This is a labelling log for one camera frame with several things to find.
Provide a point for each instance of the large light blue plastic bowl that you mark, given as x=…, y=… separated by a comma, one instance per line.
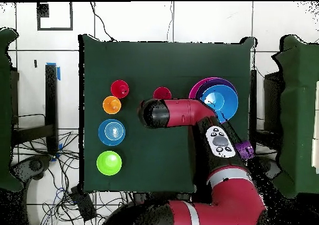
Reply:
x=224, y=100

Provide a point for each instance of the red plastic cup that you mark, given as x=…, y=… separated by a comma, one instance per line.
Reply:
x=117, y=86

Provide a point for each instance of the black power adapter box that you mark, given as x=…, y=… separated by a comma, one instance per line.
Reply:
x=83, y=205

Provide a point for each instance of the purple plastic cup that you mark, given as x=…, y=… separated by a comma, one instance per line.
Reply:
x=245, y=150

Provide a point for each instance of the purple plastic bowl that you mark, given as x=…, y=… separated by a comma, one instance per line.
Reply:
x=214, y=81

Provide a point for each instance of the dark green tablecloth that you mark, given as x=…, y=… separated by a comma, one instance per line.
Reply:
x=149, y=65

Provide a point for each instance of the green cloth covered side table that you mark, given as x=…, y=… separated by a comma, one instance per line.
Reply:
x=5, y=110
x=296, y=110

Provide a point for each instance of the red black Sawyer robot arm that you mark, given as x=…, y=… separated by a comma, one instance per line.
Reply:
x=224, y=205

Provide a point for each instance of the magenta plastic cup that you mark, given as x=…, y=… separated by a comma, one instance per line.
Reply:
x=162, y=93

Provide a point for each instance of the large pink plastic bowl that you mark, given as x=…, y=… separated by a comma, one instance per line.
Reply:
x=194, y=90

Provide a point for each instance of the orange plastic cup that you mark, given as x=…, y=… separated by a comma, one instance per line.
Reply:
x=112, y=105

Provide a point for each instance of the shallow light blue plastic bowl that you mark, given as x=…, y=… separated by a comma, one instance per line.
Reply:
x=111, y=132

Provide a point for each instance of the dark square floor frame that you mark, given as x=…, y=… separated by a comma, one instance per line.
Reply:
x=42, y=10

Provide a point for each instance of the green plastic bowl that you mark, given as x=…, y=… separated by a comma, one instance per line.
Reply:
x=109, y=163

